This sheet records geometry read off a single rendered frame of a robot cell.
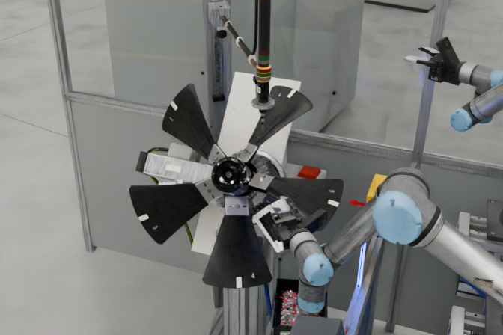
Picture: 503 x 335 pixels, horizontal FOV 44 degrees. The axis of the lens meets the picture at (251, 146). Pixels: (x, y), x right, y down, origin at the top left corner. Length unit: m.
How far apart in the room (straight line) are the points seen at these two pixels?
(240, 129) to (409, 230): 1.00
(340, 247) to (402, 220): 0.34
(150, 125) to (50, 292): 1.07
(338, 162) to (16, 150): 2.80
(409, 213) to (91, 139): 2.10
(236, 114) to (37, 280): 1.71
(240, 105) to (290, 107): 0.35
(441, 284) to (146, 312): 1.44
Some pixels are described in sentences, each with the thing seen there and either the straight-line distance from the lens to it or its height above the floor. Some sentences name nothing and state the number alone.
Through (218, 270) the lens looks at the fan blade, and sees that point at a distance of 1.99.
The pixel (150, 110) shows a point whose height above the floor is 0.98.
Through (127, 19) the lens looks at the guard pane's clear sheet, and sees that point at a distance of 2.88.
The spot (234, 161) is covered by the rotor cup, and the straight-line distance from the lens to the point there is 2.00.
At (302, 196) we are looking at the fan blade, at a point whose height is 1.18.
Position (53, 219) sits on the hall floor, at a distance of 4.04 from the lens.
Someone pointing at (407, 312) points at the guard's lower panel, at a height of 0.14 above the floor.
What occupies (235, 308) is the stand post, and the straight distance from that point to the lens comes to 2.54.
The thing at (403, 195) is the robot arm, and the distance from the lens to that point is 1.49.
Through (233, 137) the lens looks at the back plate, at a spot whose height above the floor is 1.17.
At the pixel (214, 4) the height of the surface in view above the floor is 1.59.
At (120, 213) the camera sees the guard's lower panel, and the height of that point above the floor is 0.33.
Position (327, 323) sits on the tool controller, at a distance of 1.46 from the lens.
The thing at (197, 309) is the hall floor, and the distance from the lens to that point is 3.29.
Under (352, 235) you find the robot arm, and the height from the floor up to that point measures 1.23.
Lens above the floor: 2.28
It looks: 29 degrees down
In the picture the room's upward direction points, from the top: straight up
